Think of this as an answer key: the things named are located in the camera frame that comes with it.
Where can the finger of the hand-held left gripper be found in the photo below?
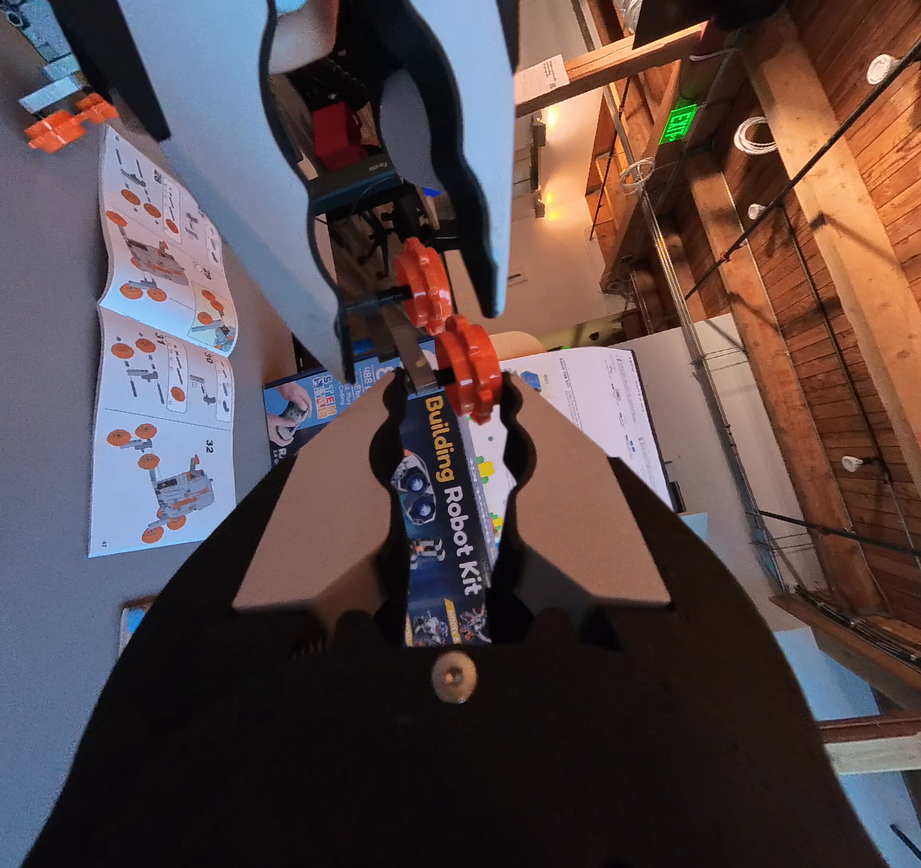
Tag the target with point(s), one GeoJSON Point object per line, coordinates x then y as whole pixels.
{"type": "Point", "coordinates": [216, 91]}
{"type": "Point", "coordinates": [475, 55]}

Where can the red crate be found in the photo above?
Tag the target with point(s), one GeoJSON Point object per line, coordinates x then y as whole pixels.
{"type": "Point", "coordinates": [338, 134]}

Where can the orange wheeled grey toy assembly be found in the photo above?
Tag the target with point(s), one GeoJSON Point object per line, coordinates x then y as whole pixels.
{"type": "Point", "coordinates": [468, 371]}

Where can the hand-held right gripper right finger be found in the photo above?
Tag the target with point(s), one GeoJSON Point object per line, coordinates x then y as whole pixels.
{"type": "Point", "coordinates": [575, 530]}

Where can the white instruction board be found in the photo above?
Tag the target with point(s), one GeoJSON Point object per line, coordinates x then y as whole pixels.
{"type": "Point", "coordinates": [597, 393]}

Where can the grey desk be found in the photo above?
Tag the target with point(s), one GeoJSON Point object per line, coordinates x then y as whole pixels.
{"type": "Point", "coordinates": [50, 306]}

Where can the silver ventilation duct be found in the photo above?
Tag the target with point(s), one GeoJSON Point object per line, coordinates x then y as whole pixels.
{"type": "Point", "coordinates": [633, 4]}

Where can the grey toy parts pile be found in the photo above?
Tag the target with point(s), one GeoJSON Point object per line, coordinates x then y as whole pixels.
{"type": "Point", "coordinates": [29, 11]}

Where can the white paper notice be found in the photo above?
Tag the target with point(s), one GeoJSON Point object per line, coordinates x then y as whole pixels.
{"type": "Point", "coordinates": [541, 83]}

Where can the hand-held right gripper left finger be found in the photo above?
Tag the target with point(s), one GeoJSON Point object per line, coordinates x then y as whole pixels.
{"type": "Point", "coordinates": [316, 522]}

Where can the loose grey toy part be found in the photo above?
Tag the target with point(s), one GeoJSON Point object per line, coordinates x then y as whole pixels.
{"type": "Point", "coordinates": [47, 94]}

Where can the blue printed toy box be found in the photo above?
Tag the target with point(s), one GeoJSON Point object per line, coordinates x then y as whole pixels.
{"type": "Point", "coordinates": [446, 494]}

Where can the loose orange toy part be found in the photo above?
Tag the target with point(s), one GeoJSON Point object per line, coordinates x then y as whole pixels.
{"type": "Point", "coordinates": [61, 127]}

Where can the blue cover instruction booklet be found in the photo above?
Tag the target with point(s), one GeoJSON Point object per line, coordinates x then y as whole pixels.
{"type": "Point", "coordinates": [133, 627]}

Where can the white open instruction booklet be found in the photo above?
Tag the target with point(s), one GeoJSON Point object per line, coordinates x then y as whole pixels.
{"type": "Point", "coordinates": [165, 393]}

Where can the green lit sign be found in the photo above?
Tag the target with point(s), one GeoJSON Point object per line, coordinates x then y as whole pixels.
{"type": "Point", "coordinates": [680, 124]}

